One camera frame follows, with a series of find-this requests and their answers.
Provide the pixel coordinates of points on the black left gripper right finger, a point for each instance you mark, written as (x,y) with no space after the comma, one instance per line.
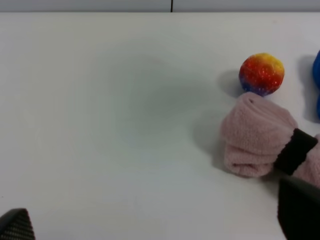
(298,211)

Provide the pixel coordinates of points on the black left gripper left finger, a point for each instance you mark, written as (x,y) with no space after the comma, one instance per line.
(16,224)

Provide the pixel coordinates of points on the pink towel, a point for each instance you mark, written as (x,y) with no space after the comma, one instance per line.
(255,132)

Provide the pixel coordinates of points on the black hair band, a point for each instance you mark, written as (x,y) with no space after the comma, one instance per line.
(295,152)

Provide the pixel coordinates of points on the red yellow bumpy ball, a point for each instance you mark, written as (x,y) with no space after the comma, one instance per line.
(262,74)

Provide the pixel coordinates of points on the rolled blue cloth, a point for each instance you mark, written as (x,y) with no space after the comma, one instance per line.
(316,79)

